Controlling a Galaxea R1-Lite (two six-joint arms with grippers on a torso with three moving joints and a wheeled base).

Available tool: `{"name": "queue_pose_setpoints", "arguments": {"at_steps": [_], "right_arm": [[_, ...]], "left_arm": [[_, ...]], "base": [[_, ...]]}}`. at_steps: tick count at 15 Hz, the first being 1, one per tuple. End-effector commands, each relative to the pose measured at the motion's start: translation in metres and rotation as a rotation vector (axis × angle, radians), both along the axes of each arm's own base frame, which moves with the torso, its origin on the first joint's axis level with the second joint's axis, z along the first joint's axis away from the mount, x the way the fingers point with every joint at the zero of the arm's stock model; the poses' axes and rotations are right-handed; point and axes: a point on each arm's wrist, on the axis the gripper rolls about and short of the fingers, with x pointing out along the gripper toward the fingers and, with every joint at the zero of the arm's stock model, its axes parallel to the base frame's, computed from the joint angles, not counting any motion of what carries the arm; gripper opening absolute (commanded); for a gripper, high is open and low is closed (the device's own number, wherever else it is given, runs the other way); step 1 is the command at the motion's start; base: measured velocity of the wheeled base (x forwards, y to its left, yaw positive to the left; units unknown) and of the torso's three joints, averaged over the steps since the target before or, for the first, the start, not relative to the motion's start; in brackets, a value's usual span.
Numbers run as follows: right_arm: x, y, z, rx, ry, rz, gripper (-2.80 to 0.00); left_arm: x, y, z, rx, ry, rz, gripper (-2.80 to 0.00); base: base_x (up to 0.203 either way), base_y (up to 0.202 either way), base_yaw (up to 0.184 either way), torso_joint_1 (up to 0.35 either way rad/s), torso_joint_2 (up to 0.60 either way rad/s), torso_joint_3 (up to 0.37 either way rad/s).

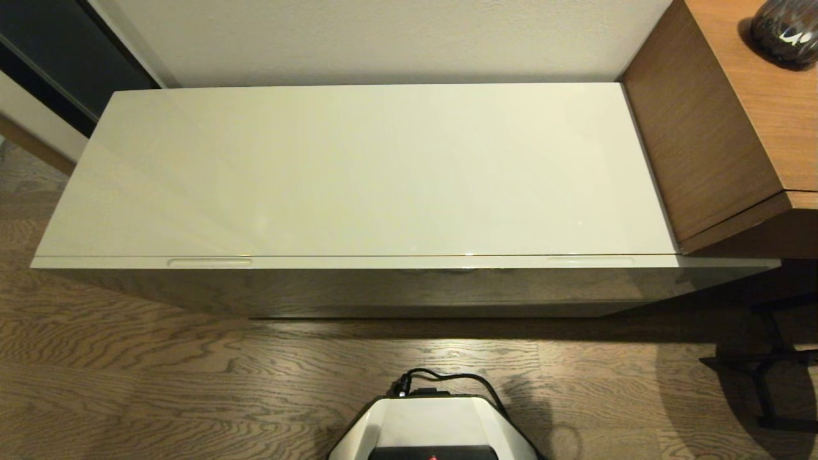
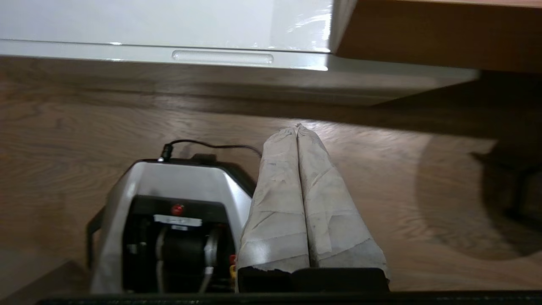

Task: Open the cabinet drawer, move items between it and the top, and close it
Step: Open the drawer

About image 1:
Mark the white and black robot base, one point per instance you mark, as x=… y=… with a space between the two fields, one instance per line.
x=434 y=425

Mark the glossy white low cabinet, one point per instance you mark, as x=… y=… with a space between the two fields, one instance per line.
x=358 y=172

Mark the brown wooden desk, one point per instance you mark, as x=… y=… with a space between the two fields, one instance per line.
x=709 y=121

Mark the wooden skirting board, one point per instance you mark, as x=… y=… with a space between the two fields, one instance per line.
x=35 y=147

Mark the black metal stand legs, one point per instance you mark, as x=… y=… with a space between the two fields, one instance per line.
x=763 y=377

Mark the dark door panel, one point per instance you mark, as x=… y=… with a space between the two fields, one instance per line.
x=57 y=57

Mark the dark glass vase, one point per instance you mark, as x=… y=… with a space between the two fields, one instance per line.
x=786 y=32

